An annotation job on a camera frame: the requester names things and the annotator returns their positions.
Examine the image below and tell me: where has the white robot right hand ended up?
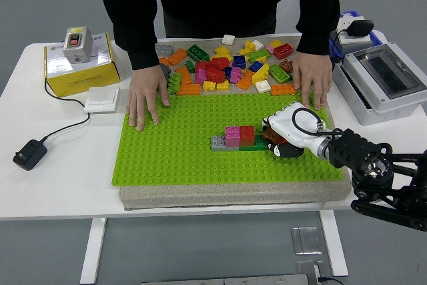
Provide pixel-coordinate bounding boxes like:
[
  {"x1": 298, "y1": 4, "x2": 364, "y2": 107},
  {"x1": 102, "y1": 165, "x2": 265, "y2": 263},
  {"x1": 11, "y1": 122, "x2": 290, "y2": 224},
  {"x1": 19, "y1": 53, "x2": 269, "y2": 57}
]
[{"x1": 262, "y1": 101, "x2": 333, "y2": 160}]

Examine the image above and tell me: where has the person's right hand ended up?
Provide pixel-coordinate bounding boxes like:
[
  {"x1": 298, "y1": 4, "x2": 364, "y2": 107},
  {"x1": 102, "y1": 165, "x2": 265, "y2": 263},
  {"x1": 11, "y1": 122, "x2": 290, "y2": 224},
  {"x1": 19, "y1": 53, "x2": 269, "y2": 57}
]
[{"x1": 125, "y1": 64, "x2": 171, "y2": 131}]

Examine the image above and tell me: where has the person's left hand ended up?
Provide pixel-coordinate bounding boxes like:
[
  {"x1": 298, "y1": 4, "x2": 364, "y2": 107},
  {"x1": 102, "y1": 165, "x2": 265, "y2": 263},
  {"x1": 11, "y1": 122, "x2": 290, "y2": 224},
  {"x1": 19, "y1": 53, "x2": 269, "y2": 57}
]
[{"x1": 292, "y1": 51, "x2": 333, "y2": 111}]

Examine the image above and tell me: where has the brown toy brick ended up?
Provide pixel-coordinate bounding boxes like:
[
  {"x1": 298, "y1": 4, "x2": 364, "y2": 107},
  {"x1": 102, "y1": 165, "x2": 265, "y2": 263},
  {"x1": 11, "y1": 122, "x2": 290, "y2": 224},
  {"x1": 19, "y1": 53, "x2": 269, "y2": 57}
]
[
  {"x1": 278, "y1": 58, "x2": 294, "y2": 74},
  {"x1": 262, "y1": 127, "x2": 288, "y2": 146}
]

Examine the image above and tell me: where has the green studded baseplate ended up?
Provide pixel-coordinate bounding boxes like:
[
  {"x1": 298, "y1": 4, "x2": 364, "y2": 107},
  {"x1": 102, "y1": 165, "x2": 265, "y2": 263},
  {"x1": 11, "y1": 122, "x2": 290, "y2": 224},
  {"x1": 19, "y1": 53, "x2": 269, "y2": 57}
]
[{"x1": 111, "y1": 92, "x2": 344, "y2": 186}]

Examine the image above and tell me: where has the dark green toy brick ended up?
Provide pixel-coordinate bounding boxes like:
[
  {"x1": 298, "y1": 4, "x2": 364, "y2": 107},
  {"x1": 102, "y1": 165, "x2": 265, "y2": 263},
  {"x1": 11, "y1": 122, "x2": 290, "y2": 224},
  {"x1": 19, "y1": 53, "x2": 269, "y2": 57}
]
[{"x1": 239, "y1": 133, "x2": 270, "y2": 152}]

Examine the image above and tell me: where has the lime green toy brick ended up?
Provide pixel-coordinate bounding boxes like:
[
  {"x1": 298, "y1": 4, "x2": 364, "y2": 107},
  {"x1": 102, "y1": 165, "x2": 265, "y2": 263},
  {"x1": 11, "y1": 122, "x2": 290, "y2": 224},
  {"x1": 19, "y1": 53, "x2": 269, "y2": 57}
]
[
  {"x1": 248, "y1": 49, "x2": 272, "y2": 64},
  {"x1": 166, "y1": 71, "x2": 183, "y2": 95}
]

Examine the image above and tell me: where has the orange long toy brick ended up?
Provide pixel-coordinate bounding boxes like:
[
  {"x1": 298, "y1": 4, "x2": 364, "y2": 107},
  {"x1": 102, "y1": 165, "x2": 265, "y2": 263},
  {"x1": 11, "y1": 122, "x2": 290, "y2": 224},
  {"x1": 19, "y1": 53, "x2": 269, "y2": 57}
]
[
  {"x1": 270, "y1": 83, "x2": 298, "y2": 96},
  {"x1": 175, "y1": 83, "x2": 202, "y2": 96},
  {"x1": 166, "y1": 48, "x2": 189, "y2": 67}
]

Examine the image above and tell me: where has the lime green long brick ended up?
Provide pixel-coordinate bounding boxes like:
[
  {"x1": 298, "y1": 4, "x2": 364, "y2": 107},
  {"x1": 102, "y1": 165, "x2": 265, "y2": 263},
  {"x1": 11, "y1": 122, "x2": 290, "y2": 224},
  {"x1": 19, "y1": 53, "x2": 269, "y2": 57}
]
[{"x1": 268, "y1": 63, "x2": 291, "y2": 84}]

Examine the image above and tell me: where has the red brick with holes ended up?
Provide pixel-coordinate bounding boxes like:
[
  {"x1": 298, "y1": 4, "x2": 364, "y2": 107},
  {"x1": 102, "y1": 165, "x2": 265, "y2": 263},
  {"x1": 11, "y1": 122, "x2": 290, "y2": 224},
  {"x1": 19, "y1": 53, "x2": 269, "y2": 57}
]
[{"x1": 273, "y1": 43, "x2": 295, "y2": 60}]

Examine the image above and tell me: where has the red square toy brick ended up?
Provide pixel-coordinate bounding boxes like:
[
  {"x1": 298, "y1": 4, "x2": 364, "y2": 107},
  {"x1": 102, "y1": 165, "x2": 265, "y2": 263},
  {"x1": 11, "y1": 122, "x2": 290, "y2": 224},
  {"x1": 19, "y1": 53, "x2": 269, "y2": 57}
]
[{"x1": 239, "y1": 125, "x2": 256, "y2": 148}]

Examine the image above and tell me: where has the grey long toy brick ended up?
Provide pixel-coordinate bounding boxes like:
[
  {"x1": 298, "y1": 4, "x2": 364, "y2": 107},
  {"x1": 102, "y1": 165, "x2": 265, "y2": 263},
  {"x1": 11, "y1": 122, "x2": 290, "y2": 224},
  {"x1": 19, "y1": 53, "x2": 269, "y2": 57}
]
[{"x1": 155, "y1": 43, "x2": 175, "y2": 58}]

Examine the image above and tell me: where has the yellow curved toy brick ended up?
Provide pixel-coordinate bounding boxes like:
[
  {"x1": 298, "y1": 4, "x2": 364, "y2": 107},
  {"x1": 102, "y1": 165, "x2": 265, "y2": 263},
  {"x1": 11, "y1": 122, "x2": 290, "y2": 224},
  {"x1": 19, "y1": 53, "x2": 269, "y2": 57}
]
[{"x1": 251, "y1": 63, "x2": 270, "y2": 86}]

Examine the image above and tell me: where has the pink tall toy brick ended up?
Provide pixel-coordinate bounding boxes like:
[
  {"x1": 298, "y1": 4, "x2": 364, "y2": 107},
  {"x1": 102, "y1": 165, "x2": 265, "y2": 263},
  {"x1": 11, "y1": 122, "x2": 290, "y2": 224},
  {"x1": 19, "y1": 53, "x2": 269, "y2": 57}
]
[{"x1": 225, "y1": 125, "x2": 241, "y2": 148}]

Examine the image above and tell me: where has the dark green long brick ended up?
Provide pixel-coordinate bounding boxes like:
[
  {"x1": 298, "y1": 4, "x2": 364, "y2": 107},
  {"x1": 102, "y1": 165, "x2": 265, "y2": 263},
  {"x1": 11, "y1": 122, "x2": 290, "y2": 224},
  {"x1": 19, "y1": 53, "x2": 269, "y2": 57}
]
[{"x1": 187, "y1": 44, "x2": 211, "y2": 63}]

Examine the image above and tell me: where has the light grey toy brick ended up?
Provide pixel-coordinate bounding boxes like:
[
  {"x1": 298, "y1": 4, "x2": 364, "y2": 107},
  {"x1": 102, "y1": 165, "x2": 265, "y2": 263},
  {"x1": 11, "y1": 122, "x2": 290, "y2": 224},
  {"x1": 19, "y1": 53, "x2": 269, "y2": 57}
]
[{"x1": 211, "y1": 134, "x2": 240, "y2": 152}]

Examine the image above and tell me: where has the white power socket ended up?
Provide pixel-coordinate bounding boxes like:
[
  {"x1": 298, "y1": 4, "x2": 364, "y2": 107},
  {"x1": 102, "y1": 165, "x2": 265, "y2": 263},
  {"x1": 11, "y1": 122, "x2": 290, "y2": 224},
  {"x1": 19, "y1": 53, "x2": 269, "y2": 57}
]
[{"x1": 336, "y1": 14, "x2": 374, "y2": 45}]

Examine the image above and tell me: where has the grey distribution box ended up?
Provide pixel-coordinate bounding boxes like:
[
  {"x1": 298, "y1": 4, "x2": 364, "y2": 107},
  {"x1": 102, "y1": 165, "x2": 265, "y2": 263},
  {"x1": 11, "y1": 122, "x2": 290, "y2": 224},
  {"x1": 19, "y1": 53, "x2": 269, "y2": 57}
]
[{"x1": 332, "y1": 41, "x2": 427, "y2": 126}]

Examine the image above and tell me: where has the yellow cardboard box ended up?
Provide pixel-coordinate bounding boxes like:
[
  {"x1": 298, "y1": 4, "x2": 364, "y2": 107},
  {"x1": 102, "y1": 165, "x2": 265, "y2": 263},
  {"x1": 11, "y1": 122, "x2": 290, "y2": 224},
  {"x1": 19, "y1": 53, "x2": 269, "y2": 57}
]
[{"x1": 43, "y1": 32, "x2": 121, "y2": 98}]

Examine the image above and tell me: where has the black plug adapter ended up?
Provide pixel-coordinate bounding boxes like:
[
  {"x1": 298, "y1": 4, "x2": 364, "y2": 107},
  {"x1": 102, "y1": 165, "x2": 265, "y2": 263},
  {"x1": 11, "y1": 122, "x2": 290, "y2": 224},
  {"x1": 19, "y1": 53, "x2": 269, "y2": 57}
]
[{"x1": 346, "y1": 19, "x2": 375, "y2": 37}]

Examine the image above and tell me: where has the blue plastic bin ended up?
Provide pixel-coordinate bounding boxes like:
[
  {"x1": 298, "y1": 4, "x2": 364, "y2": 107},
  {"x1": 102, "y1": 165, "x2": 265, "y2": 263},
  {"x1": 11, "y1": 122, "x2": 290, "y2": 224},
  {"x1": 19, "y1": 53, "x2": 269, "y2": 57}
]
[{"x1": 328, "y1": 9, "x2": 384, "y2": 63}]

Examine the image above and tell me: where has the grey-brown foam mat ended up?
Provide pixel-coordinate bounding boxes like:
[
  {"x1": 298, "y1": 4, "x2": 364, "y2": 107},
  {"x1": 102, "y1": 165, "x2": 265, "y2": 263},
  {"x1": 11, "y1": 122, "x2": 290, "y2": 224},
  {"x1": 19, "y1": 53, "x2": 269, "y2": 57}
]
[{"x1": 119, "y1": 33, "x2": 353, "y2": 211}]

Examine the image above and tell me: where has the metal floor plate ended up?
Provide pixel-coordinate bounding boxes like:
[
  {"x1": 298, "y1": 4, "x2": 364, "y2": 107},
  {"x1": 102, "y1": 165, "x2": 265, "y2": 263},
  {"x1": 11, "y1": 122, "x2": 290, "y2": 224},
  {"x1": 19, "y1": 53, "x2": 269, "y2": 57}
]
[
  {"x1": 296, "y1": 260, "x2": 334, "y2": 285},
  {"x1": 291, "y1": 226, "x2": 324, "y2": 255}
]

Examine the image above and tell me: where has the white table leg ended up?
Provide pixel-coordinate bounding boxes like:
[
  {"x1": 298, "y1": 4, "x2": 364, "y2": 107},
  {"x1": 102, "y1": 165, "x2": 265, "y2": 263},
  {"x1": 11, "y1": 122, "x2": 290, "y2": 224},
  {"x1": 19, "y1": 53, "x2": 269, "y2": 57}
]
[
  {"x1": 79, "y1": 217, "x2": 108, "y2": 285},
  {"x1": 318, "y1": 210, "x2": 350, "y2": 278}
]

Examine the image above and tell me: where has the black power adapter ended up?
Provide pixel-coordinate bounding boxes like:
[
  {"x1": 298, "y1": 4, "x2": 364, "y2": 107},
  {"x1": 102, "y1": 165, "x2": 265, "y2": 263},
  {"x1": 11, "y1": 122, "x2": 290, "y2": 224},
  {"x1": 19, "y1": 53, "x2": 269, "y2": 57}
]
[{"x1": 12, "y1": 139, "x2": 48, "y2": 172}]

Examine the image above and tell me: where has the grey metal base bar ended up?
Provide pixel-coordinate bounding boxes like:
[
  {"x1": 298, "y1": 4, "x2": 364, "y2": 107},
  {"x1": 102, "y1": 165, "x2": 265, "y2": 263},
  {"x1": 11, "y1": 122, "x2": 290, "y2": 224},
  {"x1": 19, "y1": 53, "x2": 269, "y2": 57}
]
[{"x1": 141, "y1": 274, "x2": 310, "y2": 285}]

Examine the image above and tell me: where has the black plug cord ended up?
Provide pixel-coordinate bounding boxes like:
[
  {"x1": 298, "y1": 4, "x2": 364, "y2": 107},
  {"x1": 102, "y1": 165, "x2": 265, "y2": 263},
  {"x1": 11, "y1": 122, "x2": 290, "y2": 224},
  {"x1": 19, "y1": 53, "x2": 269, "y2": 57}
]
[{"x1": 329, "y1": 29, "x2": 350, "y2": 65}]

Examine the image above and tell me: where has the white wall switch panel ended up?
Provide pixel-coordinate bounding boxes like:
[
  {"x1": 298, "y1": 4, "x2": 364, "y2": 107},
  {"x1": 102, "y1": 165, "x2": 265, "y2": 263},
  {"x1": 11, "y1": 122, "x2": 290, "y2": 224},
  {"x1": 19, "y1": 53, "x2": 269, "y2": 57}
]
[{"x1": 83, "y1": 86, "x2": 120, "y2": 113}]

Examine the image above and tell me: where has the black adapter cord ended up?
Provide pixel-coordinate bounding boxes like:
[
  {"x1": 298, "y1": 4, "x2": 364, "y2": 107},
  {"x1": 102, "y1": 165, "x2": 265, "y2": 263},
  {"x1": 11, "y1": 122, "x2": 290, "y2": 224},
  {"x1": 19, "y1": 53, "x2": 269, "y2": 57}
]
[{"x1": 44, "y1": 77, "x2": 91, "y2": 142}]

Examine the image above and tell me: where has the grey push-button switch box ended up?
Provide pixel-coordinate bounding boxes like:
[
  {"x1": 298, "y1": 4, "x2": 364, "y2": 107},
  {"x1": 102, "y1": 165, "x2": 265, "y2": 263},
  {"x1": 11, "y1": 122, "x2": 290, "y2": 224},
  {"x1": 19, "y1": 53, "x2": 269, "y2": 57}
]
[{"x1": 62, "y1": 25, "x2": 93, "y2": 64}]

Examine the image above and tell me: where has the thin black cable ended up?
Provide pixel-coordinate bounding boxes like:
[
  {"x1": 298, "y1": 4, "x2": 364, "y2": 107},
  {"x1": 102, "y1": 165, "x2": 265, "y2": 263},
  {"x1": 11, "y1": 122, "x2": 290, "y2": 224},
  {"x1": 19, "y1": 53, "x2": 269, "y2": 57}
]
[{"x1": 316, "y1": 276, "x2": 344, "y2": 285}]

